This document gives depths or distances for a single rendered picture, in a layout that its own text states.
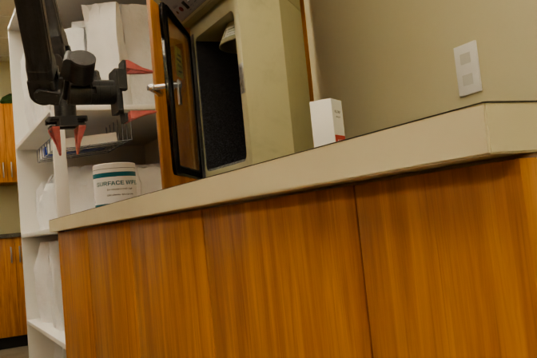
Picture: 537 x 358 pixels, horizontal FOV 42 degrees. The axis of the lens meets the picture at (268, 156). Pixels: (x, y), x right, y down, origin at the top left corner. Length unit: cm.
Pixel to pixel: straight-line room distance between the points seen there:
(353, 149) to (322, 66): 147
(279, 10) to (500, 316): 122
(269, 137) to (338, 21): 58
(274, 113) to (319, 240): 85
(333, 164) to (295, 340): 27
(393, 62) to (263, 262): 100
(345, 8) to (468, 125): 151
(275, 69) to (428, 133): 109
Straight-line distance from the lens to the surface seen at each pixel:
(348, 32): 202
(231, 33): 175
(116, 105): 165
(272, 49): 166
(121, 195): 217
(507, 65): 155
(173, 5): 188
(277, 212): 89
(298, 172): 78
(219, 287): 110
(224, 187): 97
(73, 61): 158
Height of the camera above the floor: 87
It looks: 5 degrees up
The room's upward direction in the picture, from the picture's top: 6 degrees counter-clockwise
